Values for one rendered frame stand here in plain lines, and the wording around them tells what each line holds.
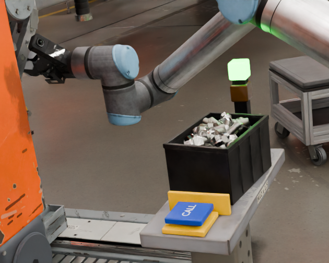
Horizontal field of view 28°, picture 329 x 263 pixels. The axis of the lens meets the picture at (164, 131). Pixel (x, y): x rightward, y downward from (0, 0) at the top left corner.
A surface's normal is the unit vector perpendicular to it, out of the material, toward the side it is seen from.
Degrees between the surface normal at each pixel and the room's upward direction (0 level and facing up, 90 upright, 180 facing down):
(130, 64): 85
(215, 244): 90
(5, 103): 90
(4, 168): 90
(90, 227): 0
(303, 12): 57
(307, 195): 0
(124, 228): 0
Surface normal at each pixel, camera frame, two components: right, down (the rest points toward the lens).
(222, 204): -0.38, 0.34
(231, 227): -0.12, -0.94
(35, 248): 0.92, 0.01
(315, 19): -0.40, -0.22
